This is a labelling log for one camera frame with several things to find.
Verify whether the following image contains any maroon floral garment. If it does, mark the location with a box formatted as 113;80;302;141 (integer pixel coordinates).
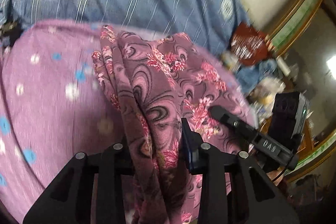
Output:
92;25;255;223

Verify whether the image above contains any small black clip object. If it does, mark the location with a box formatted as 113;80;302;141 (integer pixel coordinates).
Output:
1;20;23;48

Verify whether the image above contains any blue denim clothing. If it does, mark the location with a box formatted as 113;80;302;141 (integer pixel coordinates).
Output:
234;59;277;95

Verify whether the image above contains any purple floral bed sheet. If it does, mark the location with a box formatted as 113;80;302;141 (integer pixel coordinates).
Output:
0;19;259;223

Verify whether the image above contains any red shiny plastic bag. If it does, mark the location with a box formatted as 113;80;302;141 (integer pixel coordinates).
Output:
230;22;270;67

